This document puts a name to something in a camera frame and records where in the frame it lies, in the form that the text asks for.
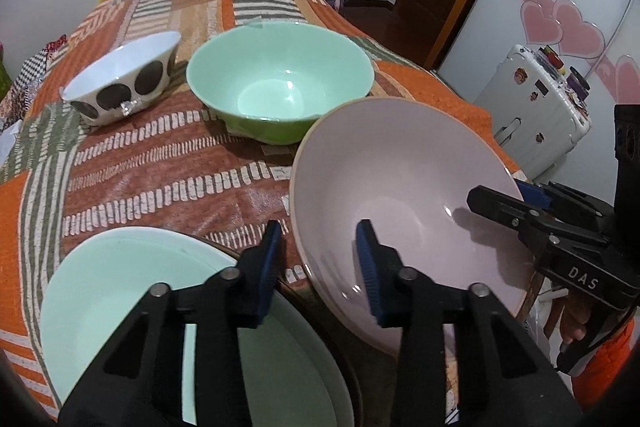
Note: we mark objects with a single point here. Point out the white bowl with black dots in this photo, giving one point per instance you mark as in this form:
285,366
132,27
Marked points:
125,57

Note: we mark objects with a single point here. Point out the patchwork striped blanket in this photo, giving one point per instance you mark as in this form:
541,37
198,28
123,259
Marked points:
165,177

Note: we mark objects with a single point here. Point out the green bowl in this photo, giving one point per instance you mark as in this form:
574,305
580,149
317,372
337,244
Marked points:
280,72

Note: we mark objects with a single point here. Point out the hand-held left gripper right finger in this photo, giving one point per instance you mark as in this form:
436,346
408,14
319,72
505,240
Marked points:
369,277

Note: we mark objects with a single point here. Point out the pink bowl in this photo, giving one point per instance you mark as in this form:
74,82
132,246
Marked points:
400,177

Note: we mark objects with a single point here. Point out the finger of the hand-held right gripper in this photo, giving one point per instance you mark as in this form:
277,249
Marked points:
500,204
537,196

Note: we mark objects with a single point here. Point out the mint green plate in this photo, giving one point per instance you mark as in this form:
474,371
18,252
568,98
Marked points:
100,297

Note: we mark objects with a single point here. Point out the person's right hand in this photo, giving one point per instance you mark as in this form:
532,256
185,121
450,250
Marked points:
575,317

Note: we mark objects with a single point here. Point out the person's orange garment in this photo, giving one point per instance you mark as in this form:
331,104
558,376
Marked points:
605,372

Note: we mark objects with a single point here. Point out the checkered patchwork quilt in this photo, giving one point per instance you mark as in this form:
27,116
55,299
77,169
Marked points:
35,72

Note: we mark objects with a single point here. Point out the dark purple plate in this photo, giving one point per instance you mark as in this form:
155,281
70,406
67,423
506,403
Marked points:
335,338

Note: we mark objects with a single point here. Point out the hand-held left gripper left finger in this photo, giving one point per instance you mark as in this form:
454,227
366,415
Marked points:
270,272

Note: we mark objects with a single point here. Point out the grey bag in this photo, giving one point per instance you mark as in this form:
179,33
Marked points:
339,3

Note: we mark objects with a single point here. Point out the white suitcase with stickers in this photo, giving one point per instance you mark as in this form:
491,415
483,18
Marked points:
525,107

